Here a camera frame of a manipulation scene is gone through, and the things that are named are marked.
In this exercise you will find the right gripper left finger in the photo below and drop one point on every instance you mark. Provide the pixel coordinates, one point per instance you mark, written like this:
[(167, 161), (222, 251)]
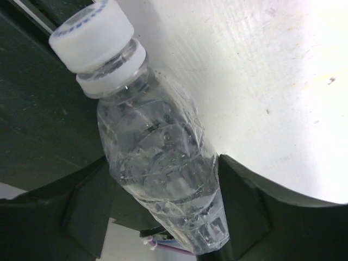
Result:
[(68, 218)]

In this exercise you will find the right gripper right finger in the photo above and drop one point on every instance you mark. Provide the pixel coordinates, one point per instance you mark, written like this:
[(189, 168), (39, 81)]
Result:
[(267, 221)]

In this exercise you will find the crushed clear white-cap bottle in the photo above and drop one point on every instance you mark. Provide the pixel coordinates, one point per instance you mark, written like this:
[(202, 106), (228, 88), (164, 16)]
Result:
[(150, 131)]

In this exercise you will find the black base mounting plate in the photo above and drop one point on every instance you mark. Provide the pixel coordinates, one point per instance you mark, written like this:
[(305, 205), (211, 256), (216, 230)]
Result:
[(48, 126)]

